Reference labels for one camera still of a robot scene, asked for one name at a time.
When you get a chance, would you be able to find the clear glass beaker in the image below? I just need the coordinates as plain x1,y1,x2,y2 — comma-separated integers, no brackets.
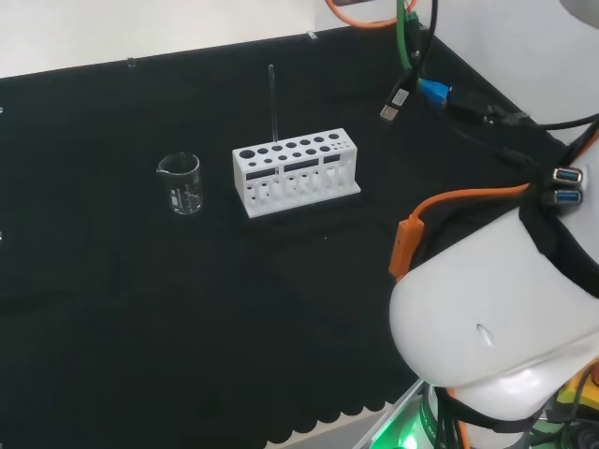
155,152,205,216

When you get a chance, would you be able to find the black hub with blue ports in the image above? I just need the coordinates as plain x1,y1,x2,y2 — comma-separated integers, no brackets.
537,166,587,207

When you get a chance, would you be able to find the clear glass rod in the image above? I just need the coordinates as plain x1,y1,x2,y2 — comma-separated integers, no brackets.
268,64,281,144

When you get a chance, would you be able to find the yellow stop button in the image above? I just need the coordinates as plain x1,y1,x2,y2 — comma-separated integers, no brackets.
554,362,599,425

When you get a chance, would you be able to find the white test tube rack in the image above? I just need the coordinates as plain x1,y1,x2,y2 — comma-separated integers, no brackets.
231,127,362,220

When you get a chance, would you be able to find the blue cable plug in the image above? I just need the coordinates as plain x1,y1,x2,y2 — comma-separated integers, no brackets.
418,78,453,111

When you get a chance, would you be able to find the black adapter cable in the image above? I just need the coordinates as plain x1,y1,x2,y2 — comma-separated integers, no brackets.
446,91,599,137

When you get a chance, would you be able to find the black cable with silver plug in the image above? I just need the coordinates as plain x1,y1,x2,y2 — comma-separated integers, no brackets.
377,0,441,126

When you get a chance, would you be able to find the green cable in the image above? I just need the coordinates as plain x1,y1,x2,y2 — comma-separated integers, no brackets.
395,0,425,74

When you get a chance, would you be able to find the black bench cloth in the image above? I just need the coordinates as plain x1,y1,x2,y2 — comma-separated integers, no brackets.
0,23,570,449

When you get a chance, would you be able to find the orange cable with plug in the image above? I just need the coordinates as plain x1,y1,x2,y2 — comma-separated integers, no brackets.
388,184,533,284

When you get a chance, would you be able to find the thin black cable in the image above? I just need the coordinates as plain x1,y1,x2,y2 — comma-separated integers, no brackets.
448,123,544,172

